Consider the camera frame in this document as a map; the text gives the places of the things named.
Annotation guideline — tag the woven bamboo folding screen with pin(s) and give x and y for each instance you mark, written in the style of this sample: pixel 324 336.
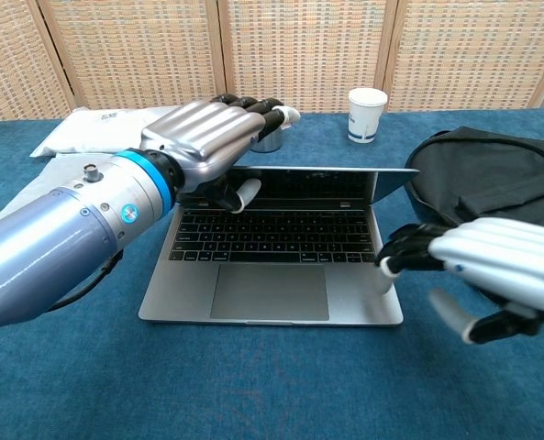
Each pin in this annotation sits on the woven bamboo folding screen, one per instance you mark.
pixel 299 50

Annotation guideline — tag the silver grey laptop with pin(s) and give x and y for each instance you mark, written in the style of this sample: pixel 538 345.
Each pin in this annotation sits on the silver grey laptop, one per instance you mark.
pixel 271 252

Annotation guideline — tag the white plastic package with label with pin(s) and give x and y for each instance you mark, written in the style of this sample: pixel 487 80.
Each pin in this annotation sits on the white plastic package with label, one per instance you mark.
pixel 92 130

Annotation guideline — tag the white paper cup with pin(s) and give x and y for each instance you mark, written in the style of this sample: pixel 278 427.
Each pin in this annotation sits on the white paper cup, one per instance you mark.
pixel 365 114

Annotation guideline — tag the grey clothing in clear bag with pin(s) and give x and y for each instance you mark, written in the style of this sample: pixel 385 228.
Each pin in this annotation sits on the grey clothing in clear bag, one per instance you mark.
pixel 63 176

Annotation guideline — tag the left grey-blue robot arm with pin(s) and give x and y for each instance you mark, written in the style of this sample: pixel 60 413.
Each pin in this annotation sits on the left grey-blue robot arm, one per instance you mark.
pixel 69 234

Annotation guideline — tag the black backpack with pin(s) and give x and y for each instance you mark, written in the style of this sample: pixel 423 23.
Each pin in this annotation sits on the black backpack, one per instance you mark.
pixel 487 179

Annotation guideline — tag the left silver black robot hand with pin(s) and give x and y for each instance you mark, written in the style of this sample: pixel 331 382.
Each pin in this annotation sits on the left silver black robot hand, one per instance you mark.
pixel 198 133

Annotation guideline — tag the blue felt table cover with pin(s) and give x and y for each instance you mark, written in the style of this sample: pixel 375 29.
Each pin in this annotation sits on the blue felt table cover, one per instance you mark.
pixel 271 380

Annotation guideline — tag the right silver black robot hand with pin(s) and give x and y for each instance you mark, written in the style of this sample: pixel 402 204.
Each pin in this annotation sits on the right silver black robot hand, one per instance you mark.
pixel 501 256

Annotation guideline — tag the stainless steel spouted mug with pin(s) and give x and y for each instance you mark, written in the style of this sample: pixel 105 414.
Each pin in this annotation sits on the stainless steel spouted mug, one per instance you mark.
pixel 268 143

